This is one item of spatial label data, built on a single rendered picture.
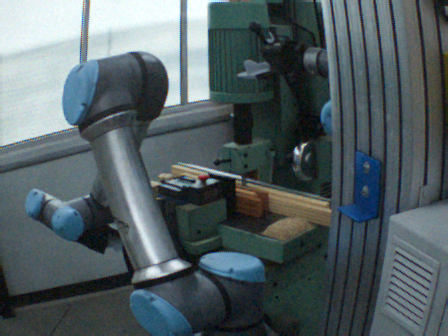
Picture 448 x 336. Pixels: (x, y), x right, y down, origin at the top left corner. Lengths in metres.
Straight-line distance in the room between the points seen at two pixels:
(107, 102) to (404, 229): 0.57
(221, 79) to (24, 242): 1.64
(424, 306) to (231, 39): 1.16
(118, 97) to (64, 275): 2.21
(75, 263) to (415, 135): 2.59
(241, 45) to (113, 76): 0.69
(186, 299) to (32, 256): 2.11
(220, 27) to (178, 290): 0.88
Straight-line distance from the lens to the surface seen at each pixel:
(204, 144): 3.49
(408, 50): 0.83
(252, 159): 1.87
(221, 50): 1.77
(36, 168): 3.02
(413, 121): 0.84
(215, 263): 1.16
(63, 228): 1.38
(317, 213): 1.75
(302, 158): 1.88
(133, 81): 1.15
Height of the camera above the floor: 1.52
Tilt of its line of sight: 16 degrees down
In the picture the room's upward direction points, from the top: 2 degrees counter-clockwise
